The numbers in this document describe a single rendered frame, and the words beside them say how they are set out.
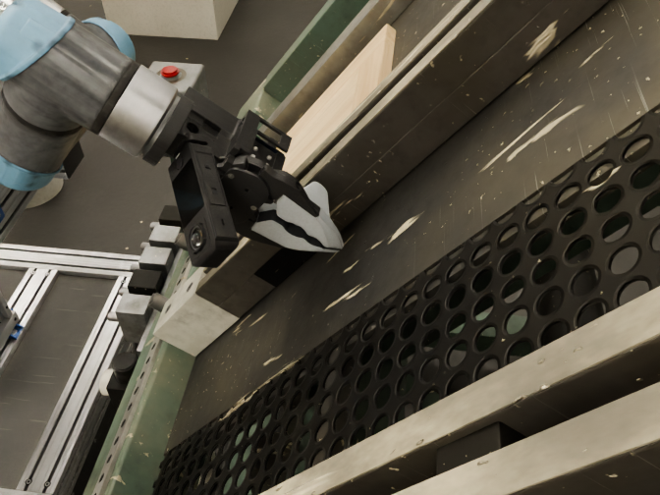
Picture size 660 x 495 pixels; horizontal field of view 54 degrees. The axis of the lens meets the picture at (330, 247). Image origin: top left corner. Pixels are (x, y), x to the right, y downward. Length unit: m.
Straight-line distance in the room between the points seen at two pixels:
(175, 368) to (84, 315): 1.07
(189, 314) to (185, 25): 2.92
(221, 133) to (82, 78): 0.14
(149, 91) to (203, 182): 0.09
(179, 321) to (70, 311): 1.13
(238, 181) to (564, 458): 0.43
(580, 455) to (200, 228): 0.39
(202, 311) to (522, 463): 0.66
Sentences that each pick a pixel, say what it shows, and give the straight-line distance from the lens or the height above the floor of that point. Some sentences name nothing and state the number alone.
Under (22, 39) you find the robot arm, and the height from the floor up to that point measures 1.41.
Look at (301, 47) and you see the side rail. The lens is 1.40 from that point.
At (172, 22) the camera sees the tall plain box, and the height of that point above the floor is 0.09.
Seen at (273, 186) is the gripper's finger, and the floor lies 1.28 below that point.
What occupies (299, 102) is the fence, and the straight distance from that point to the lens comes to 1.18.
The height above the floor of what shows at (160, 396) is 0.90.
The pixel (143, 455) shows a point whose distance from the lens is 0.90.
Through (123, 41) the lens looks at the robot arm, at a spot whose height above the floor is 1.31.
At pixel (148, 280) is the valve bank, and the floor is 0.76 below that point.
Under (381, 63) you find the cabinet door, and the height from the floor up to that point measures 1.21.
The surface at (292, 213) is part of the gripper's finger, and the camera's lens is 0.63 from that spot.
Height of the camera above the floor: 1.66
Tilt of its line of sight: 45 degrees down
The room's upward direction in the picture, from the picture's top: straight up
